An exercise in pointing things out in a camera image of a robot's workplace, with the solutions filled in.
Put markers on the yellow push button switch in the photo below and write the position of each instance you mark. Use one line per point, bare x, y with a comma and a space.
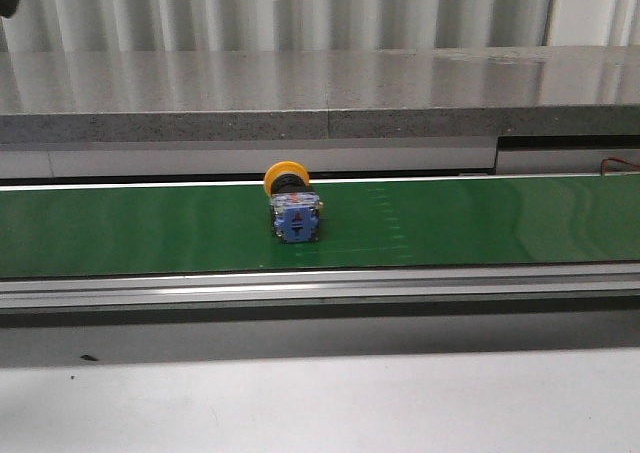
295, 206

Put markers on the green conveyor belt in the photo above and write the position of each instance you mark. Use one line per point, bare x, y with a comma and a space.
91, 232

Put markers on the grey stone counter slab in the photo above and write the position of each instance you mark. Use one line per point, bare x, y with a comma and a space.
148, 96

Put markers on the white pleated curtain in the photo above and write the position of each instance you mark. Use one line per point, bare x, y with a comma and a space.
272, 25

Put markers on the silver aluminium conveyor rail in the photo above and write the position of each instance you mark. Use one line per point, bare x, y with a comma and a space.
520, 282

